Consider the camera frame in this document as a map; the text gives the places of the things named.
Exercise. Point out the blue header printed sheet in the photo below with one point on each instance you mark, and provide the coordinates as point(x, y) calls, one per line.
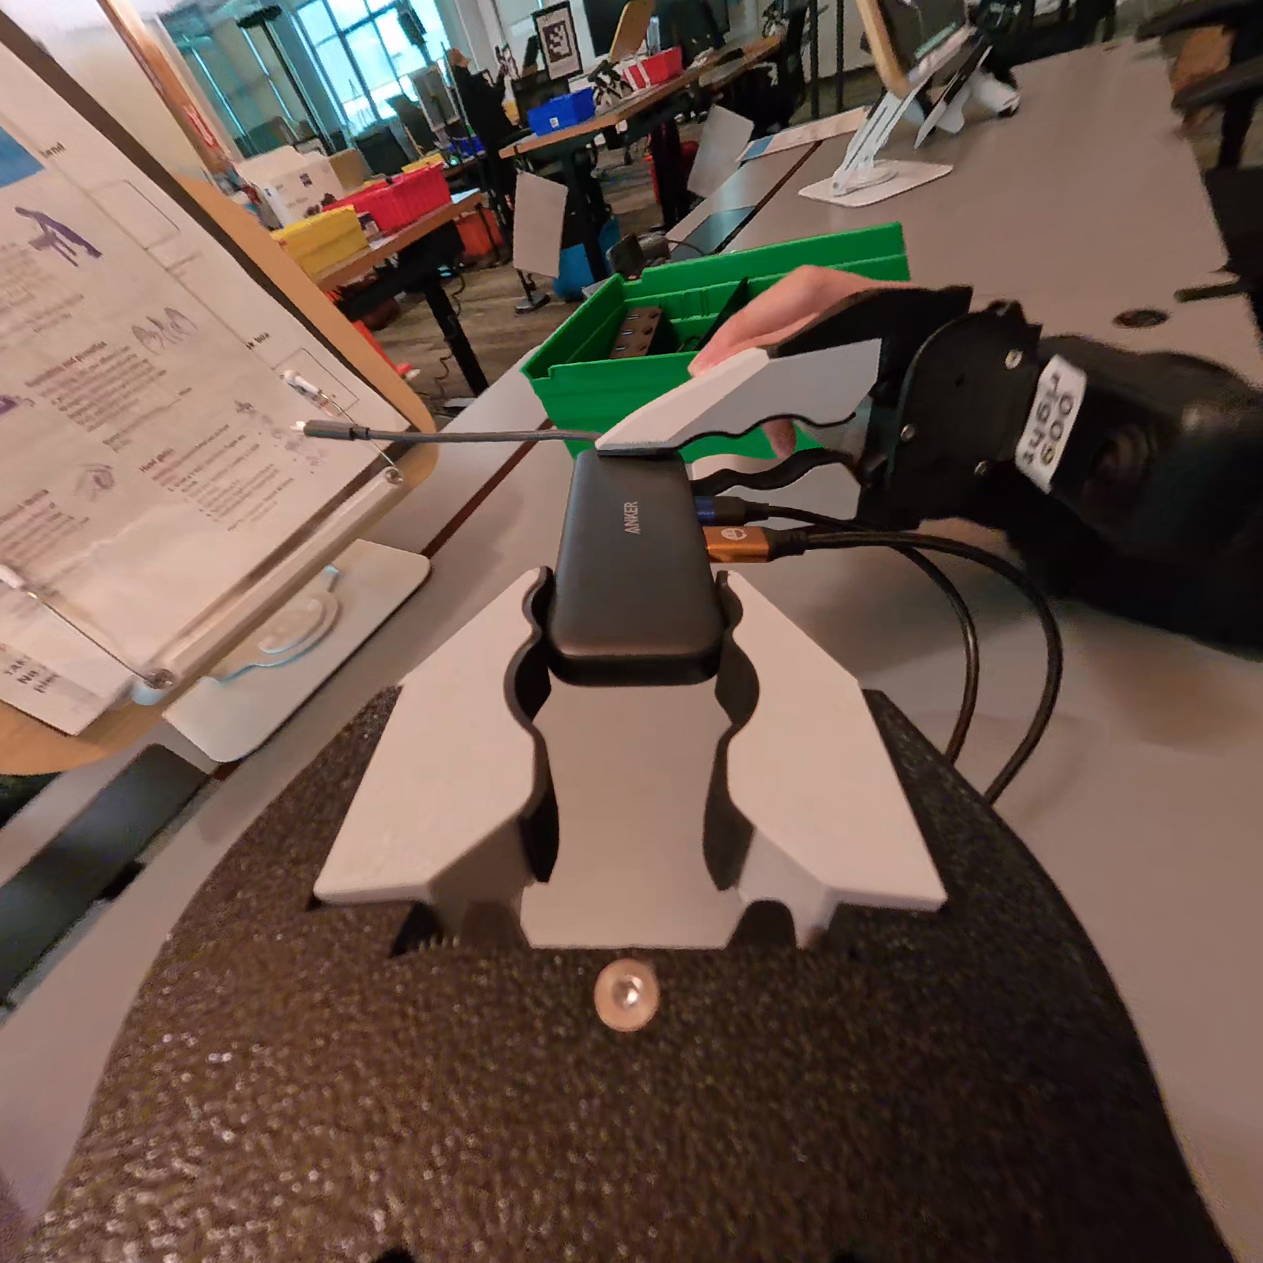
point(148, 395)

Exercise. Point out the green storage bin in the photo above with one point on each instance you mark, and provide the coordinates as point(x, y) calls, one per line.
point(790, 259)

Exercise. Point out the yellow storage bin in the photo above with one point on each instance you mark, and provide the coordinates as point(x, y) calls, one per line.
point(321, 243)

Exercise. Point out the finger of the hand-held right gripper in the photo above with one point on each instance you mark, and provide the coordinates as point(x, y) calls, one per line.
point(751, 390)
point(780, 476)

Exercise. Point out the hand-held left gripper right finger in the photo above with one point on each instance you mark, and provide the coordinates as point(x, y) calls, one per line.
point(829, 790)

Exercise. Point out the black office chair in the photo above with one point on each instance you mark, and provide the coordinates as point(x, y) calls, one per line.
point(1214, 90)

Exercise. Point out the red storage bin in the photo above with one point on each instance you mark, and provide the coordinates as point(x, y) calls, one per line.
point(395, 202)
point(652, 70)

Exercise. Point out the black white marker sign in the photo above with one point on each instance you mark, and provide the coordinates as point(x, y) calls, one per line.
point(556, 44)

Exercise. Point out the rounded black usb hub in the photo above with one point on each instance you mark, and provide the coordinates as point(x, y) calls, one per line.
point(632, 572)

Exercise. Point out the wooden top desk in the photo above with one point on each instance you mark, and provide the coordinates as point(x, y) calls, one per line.
point(459, 326)
point(691, 79)

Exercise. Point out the white cardboard box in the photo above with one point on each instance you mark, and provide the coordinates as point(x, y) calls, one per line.
point(291, 187)

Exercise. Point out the person's right hand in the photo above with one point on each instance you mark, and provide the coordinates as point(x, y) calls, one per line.
point(780, 306)

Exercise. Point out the wooden document stand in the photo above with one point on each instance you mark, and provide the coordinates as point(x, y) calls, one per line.
point(868, 183)
point(386, 583)

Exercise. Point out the black desk grommet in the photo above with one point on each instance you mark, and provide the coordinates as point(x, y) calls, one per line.
point(1142, 320)

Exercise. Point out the small blue storage bin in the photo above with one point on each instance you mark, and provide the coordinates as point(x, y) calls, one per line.
point(563, 114)

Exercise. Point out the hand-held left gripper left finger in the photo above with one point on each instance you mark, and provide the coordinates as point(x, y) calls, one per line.
point(435, 790)

